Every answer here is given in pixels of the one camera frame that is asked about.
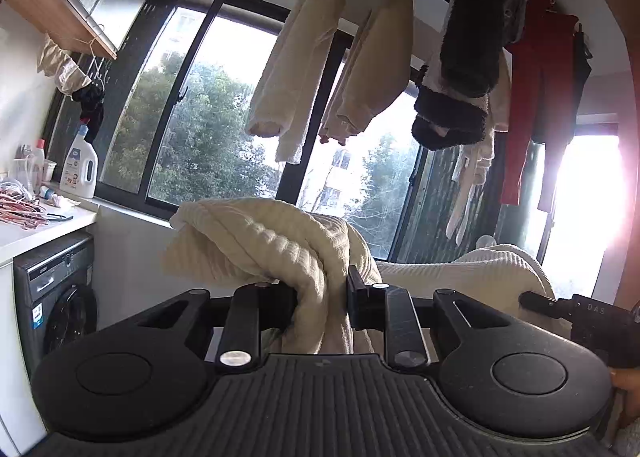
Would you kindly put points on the person's right hand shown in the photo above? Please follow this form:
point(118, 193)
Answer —
point(627, 387)

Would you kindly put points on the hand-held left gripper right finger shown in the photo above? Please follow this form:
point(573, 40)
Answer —
point(362, 302)

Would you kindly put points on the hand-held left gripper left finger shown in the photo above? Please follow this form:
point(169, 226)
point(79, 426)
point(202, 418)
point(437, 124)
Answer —
point(280, 299)

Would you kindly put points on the grey hanging garment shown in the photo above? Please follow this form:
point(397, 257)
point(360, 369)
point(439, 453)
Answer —
point(515, 2)

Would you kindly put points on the beige hanging cloth bag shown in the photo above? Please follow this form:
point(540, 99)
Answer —
point(60, 67)

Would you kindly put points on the white detergent bottle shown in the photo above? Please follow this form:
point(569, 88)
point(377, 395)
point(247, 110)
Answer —
point(80, 167)

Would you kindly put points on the red hanging pants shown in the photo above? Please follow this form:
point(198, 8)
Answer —
point(537, 87)

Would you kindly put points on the white hanging garment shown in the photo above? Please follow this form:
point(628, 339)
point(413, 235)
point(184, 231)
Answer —
point(470, 177)

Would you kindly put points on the grey washing machine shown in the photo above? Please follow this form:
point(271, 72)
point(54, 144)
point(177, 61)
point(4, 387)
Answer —
point(55, 297)

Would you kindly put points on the black hanging cloth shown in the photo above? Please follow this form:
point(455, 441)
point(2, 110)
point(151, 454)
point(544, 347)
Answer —
point(91, 107)

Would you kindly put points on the pile of pink hangers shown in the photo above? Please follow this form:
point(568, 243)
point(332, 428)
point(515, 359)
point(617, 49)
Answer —
point(20, 209)

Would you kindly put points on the small red capped bottle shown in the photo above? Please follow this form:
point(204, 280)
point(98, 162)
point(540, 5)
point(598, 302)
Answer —
point(39, 157)

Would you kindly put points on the cream hanging sweater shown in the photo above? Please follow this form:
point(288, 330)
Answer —
point(305, 62)

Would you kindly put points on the black framed window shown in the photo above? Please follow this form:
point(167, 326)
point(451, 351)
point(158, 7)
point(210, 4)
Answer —
point(130, 198)

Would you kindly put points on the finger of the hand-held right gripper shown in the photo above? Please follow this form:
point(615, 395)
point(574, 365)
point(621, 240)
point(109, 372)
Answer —
point(542, 304)

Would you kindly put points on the beige hanging sweater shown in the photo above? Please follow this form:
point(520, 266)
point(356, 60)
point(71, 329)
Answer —
point(372, 72)

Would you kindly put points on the black and white fleece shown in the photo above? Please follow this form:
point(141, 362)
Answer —
point(467, 52)

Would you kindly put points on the cream knit sweater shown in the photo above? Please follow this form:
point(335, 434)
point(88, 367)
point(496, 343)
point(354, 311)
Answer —
point(260, 242)

